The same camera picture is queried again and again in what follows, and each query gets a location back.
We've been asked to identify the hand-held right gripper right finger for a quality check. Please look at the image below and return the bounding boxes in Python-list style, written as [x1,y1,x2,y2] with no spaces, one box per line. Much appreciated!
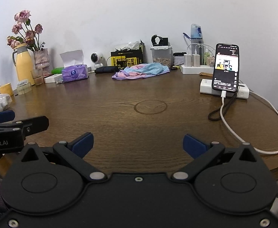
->
[171,134,260,183]

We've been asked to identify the white tin with dark lid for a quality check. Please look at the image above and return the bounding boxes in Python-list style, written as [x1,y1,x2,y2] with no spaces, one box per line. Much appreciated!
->
[173,52,187,66]

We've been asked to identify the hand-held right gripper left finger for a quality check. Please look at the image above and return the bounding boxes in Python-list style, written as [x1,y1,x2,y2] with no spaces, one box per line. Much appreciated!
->
[18,132,107,183]

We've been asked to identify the yellow cup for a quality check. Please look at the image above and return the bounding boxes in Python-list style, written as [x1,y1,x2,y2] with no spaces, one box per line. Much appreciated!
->
[0,83,13,97]

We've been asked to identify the crumpled white plastic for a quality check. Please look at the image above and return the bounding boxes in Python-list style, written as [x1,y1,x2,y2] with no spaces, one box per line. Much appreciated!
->
[126,41,139,51]

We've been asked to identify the white phone charging cable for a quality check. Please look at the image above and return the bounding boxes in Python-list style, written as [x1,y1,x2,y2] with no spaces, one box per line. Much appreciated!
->
[220,90,278,155]

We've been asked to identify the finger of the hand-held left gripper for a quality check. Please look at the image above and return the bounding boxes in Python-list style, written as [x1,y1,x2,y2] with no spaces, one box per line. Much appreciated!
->
[0,110,15,124]
[0,116,50,137]

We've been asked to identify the black yellow cardboard box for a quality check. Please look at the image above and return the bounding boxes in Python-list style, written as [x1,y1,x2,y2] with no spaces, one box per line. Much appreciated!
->
[110,50,144,68]

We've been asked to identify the dried pink roses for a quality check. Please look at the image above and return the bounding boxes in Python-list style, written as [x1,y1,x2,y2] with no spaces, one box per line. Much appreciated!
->
[7,10,46,51]

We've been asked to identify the black lanyard strap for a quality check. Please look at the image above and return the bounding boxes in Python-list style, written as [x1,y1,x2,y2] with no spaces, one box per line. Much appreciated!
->
[208,93,239,121]

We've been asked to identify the white power strip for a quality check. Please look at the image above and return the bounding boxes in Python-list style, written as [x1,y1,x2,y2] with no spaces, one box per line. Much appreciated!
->
[180,65,215,74]

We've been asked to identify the white flat box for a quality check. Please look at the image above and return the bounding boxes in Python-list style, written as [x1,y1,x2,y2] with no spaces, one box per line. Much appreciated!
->
[43,74,63,83]

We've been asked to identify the black watch on stand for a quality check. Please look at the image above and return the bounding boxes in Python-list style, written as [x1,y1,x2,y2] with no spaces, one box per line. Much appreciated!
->
[151,35,169,47]

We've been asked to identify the white security camera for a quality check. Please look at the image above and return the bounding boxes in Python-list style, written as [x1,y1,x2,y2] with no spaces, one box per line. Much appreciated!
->
[90,52,104,69]

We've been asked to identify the clear glass cup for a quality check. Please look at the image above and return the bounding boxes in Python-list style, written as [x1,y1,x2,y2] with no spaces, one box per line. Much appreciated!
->
[30,69,44,86]

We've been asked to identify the yellow thermos jug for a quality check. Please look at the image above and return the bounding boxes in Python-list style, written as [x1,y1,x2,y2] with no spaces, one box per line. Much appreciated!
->
[12,43,35,84]

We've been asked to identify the purple tissue box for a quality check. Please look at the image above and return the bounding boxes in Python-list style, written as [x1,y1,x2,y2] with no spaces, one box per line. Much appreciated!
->
[59,50,89,83]

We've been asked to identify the black smartphone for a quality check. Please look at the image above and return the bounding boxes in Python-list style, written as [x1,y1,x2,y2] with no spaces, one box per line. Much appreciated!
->
[211,43,240,92]

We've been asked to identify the white power bank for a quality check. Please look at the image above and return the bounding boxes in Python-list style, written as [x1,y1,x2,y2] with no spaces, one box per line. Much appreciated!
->
[200,79,250,99]

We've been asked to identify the pastel pink blue purple garment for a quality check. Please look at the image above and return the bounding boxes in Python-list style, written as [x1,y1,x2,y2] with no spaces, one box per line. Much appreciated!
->
[112,63,170,81]

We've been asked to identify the clear container of nuts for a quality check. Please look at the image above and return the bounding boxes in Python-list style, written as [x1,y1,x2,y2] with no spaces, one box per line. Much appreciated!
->
[150,46,172,67]

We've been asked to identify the beige plug adapter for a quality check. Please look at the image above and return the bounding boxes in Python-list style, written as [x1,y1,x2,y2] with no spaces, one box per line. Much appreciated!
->
[202,52,216,67]

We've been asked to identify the dark blue pouch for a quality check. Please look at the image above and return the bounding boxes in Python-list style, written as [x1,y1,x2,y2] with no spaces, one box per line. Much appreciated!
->
[94,66,119,74]

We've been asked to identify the white charger cable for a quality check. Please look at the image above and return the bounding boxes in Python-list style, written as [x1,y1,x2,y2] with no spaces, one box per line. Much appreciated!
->
[186,43,216,55]

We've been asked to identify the blue water bottle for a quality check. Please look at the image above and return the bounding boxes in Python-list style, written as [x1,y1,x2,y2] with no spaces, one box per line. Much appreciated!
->
[183,24,204,66]

